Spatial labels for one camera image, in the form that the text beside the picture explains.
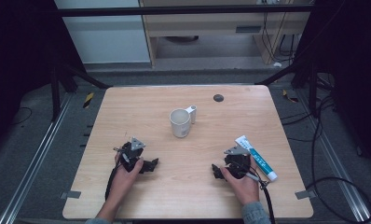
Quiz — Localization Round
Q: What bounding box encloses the white and teal toothpaste tube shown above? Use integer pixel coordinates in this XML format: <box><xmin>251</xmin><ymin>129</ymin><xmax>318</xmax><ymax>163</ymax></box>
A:
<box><xmin>234</xmin><ymin>134</ymin><xmax>279</xmax><ymax>182</ymax></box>

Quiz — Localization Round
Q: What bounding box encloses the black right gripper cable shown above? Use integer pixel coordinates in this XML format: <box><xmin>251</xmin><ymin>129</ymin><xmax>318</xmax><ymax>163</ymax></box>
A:
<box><xmin>239</xmin><ymin>161</ymin><xmax>277</xmax><ymax>224</ymax></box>

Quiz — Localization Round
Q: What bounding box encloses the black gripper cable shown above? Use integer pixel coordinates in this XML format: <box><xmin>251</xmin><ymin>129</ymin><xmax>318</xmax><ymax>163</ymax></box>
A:
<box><xmin>104</xmin><ymin>162</ymin><xmax>123</xmax><ymax>202</ymax></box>
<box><xmin>239</xmin><ymin>161</ymin><xmax>277</xmax><ymax>224</ymax></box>

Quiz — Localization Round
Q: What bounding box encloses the yellow and black tape strip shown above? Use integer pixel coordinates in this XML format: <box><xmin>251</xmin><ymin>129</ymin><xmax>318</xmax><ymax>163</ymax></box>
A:
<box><xmin>82</xmin><ymin>91</ymin><xmax>95</xmax><ymax>110</ymax></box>
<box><xmin>282</xmin><ymin>89</ymin><xmax>300</xmax><ymax>105</ymax></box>

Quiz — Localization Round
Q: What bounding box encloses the black horizontal frame bar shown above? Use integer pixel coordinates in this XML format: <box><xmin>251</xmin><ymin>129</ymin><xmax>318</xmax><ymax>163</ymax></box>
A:
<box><xmin>56</xmin><ymin>4</ymin><xmax>316</xmax><ymax>18</ymax></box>

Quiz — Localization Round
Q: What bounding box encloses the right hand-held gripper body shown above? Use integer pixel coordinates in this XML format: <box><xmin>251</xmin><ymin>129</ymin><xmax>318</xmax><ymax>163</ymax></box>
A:
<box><xmin>223</xmin><ymin>144</ymin><xmax>254</xmax><ymax>180</ymax></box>

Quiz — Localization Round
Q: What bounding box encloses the black looped floor cable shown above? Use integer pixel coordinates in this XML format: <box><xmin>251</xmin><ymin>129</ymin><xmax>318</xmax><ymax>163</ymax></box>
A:
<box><xmin>304</xmin><ymin>92</ymin><xmax>371</xmax><ymax>224</ymax></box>

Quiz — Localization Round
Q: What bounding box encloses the light wooden desk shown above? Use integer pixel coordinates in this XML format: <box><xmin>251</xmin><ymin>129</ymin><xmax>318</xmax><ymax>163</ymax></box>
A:
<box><xmin>138</xmin><ymin>0</ymin><xmax>313</xmax><ymax>67</ymax></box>

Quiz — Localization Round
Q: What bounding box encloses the person's right hand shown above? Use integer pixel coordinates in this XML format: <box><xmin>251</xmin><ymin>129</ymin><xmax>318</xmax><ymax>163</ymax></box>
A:
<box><xmin>220</xmin><ymin>155</ymin><xmax>261</xmax><ymax>207</ymax></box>

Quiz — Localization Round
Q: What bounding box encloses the aluminium floor rail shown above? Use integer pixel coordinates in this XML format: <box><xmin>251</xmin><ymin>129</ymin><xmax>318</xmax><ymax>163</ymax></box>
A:
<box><xmin>294</xmin><ymin>88</ymin><xmax>371</xmax><ymax>224</ymax></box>
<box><xmin>0</xmin><ymin>91</ymin><xmax>75</xmax><ymax>224</ymax></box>

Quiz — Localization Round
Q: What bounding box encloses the white cabinet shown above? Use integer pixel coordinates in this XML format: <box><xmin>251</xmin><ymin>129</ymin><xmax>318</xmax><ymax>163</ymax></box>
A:
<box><xmin>53</xmin><ymin>0</ymin><xmax>152</xmax><ymax>64</ymax></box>

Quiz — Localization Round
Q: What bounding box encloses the white cup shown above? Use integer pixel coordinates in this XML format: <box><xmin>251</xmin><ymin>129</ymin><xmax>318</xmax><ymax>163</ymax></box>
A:
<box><xmin>169</xmin><ymin>105</ymin><xmax>198</xmax><ymax>139</ymax></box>

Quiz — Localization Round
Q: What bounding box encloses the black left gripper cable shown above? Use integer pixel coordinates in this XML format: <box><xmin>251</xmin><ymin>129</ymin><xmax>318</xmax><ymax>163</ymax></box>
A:
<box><xmin>104</xmin><ymin>162</ymin><xmax>123</xmax><ymax>202</ymax></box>

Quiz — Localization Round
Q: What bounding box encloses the black metal stand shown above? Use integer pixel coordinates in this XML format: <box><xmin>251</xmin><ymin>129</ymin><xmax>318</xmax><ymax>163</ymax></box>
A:
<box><xmin>254</xmin><ymin>57</ymin><xmax>320</xmax><ymax>119</ymax></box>
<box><xmin>48</xmin><ymin>59</ymin><xmax>112</xmax><ymax>123</ymax></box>

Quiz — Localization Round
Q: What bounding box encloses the grey tape strip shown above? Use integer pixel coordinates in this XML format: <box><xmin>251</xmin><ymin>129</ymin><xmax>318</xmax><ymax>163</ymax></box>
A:
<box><xmin>60</xmin><ymin>189</ymin><xmax>82</xmax><ymax>201</ymax></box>
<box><xmin>294</xmin><ymin>189</ymin><xmax>318</xmax><ymax>201</ymax></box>

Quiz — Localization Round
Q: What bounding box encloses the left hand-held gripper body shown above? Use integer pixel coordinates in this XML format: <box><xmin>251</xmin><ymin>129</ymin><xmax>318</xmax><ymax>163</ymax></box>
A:
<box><xmin>113</xmin><ymin>136</ymin><xmax>146</xmax><ymax>174</ymax></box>

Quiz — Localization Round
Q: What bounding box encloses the person's left hand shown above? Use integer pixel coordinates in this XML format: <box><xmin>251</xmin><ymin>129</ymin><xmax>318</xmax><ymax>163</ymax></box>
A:
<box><xmin>109</xmin><ymin>151</ymin><xmax>144</xmax><ymax>203</ymax></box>

